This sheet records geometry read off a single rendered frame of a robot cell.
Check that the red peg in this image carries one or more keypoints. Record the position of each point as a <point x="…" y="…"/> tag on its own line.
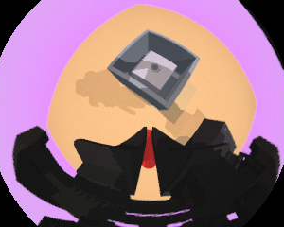
<point x="148" y="158"/>

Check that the white square plate with hole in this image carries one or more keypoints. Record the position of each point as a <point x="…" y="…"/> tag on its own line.
<point x="153" y="71"/>

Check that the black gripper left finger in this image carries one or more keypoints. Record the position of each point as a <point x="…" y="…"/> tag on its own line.
<point x="127" y="157"/>

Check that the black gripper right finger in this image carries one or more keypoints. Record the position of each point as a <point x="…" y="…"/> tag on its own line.
<point x="173" y="159"/>

